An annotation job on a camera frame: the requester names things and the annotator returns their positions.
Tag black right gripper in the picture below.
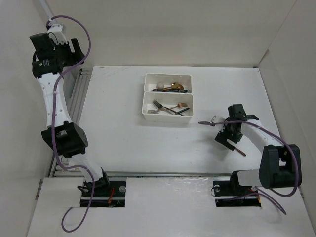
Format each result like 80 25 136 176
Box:
214 118 243 150

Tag copper knife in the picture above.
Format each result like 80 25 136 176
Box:
235 147 246 157

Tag copper fork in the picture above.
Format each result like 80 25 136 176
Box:
158 103 188 111

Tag black fork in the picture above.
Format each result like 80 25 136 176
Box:
152 100 176 115

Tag black spoon green handle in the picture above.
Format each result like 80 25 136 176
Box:
150 89 180 93

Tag gold fork green handle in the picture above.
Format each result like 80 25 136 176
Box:
175 107 190 116

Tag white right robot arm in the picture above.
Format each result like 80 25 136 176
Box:
211 104 302 196

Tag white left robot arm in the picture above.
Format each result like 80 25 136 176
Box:
30 33 111 196

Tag white near plastic container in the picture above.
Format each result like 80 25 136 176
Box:
142 92 194 124

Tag white plastic container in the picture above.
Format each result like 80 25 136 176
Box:
142 92 194 124
144 73 192 93

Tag white ceramic spoon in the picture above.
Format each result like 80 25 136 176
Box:
156 82 164 90

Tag white far plastic container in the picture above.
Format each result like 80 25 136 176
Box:
144 73 192 93

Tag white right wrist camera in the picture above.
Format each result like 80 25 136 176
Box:
211 115 227 132

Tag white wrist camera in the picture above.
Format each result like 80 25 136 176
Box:
46 19 68 45
211 115 227 132

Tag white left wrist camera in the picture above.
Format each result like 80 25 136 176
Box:
46 19 68 45

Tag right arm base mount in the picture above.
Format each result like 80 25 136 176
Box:
211 180 261 207

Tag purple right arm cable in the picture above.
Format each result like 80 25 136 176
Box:
198 118 301 216

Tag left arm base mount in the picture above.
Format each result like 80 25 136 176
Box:
78 177 127 208

